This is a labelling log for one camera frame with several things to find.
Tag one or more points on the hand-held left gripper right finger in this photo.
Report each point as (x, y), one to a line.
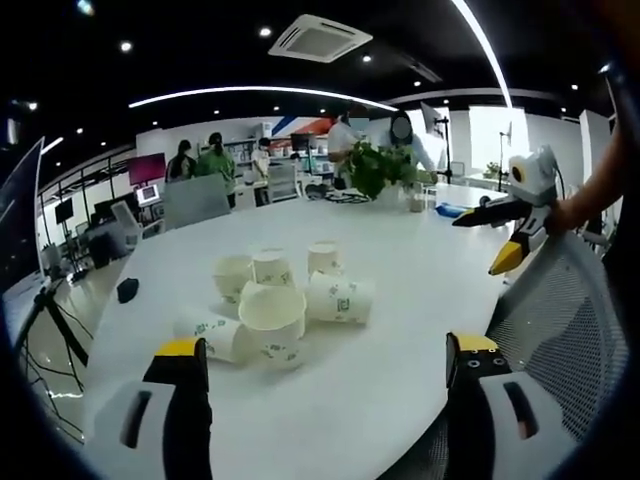
(500, 430)

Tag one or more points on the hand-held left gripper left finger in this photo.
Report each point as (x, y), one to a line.
(127, 425)

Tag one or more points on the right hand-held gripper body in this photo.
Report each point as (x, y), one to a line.
(532, 175)

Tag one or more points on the cluster of printed paper cups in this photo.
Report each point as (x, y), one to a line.
(272, 310)

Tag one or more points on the person's right hand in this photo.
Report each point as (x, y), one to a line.
(564, 216)

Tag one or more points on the blue packet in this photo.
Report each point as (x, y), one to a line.
(450, 209)

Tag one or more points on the clear glass jar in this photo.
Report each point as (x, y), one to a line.
(417, 200)

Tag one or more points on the grey mesh office chair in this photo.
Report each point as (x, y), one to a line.
(560, 320)

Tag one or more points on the black tripod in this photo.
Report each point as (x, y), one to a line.
(60, 330)

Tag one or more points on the green potted plant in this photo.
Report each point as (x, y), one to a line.
(380, 170)

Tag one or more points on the small black object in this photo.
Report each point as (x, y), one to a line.
(128, 290)

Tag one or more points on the straight ceiling light strip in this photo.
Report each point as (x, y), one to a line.
(487, 45)

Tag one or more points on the white table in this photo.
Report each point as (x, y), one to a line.
(350, 410)

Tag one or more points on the black headphones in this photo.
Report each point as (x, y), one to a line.
(316, 192)

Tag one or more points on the white office chair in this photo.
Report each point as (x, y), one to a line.
(126, 225)

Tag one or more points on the white mesh chair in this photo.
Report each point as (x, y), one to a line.
(284, 182)

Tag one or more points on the small white monitor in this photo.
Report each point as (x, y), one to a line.
(148, 195)

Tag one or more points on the large dark screen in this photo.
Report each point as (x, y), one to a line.
(20, 215)

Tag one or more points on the ceiling air conditioner unit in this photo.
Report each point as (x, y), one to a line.
(320, 37)

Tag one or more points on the pink screen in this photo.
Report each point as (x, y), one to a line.
(147, 168)

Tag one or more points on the curved ceiling light strip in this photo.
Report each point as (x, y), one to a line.
(250, 91)

